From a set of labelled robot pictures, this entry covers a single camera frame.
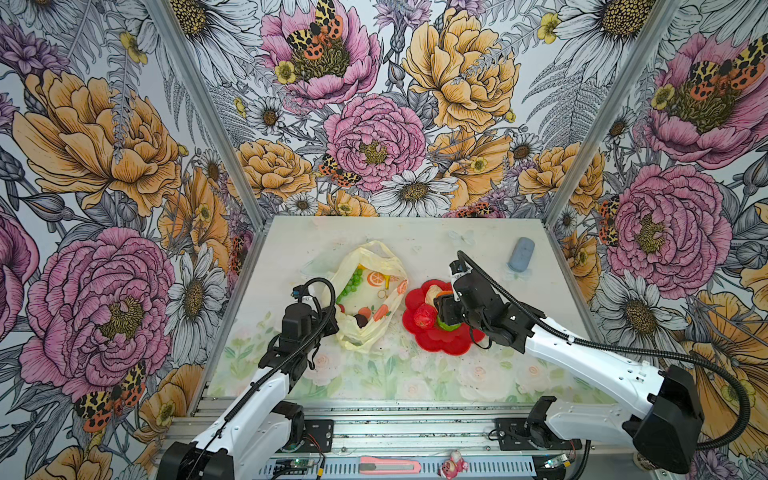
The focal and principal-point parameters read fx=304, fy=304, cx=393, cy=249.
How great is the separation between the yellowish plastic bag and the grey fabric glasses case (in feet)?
1.35

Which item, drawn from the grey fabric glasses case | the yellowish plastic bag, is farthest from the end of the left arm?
the grey fabric glasses case

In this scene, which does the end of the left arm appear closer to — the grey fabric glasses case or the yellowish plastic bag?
the yellowish plastic bag

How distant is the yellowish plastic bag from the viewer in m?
0.86

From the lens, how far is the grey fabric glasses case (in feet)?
3.59
